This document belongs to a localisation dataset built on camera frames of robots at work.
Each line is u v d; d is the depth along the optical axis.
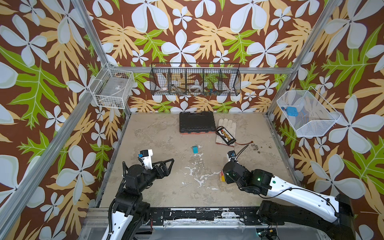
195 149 0.98
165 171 0.63
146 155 0.64
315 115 0.77
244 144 1.03
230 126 1.11
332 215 0.40
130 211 0.50
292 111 0.86
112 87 0.86
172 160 0.69
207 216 0.75
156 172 0.63
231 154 0.67
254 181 0.52
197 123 1.08
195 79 0.97
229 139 1.02
